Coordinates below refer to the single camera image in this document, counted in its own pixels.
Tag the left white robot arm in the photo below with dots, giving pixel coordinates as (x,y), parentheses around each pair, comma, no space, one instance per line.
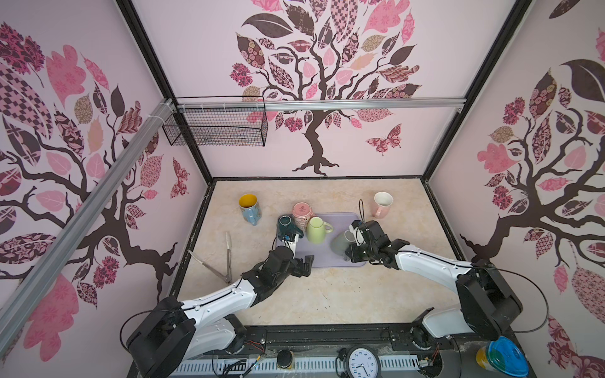
(175,331)

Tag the pink patterned mug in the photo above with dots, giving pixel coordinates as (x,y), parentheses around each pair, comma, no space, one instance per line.
(381,205)

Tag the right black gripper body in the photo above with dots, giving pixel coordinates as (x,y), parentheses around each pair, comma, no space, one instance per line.
(358,240)

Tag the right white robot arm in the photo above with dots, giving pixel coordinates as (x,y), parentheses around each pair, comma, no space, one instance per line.
(487,305)

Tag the dark green mug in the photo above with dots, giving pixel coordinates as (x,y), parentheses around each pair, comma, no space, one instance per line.
(286,227)

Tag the pink round mug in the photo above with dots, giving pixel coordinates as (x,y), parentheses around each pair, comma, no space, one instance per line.
(302,213)

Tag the lavender plastic tray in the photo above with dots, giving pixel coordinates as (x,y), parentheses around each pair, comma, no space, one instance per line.
(324,256)

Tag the blue butterfly mug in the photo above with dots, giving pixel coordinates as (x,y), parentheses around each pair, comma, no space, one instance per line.
(250,209)

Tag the light green mug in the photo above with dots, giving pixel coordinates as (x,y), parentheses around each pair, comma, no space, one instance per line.
(317,230)

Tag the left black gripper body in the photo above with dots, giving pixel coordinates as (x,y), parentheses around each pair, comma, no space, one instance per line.
(295,268)

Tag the round analog clock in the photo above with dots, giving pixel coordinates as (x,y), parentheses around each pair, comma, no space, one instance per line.
(362,362)

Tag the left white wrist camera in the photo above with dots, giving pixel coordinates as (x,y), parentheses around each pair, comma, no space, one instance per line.
(291,242)

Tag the grey mug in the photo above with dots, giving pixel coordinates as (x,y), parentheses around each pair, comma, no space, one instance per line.
(341,243)

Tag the white cable duct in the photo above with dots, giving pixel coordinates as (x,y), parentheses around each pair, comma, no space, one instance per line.
(304,367)

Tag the blue lidded container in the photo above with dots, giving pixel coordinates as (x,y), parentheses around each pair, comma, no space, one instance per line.
(503,356)

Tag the black wire basket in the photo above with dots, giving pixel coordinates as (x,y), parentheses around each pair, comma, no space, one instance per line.
(227,120)

